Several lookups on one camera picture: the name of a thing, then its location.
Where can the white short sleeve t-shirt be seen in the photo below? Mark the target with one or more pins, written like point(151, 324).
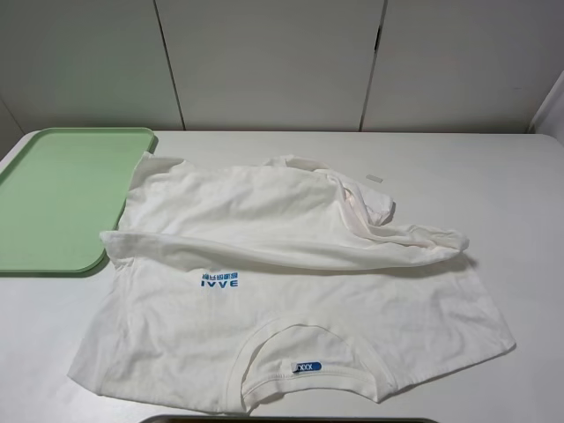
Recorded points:
point(235, 285)

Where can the light green plastic tray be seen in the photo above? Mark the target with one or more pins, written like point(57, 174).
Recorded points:
point(63, 189)

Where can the clear tape piece far right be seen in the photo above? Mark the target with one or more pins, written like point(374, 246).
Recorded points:
point(374, 178)

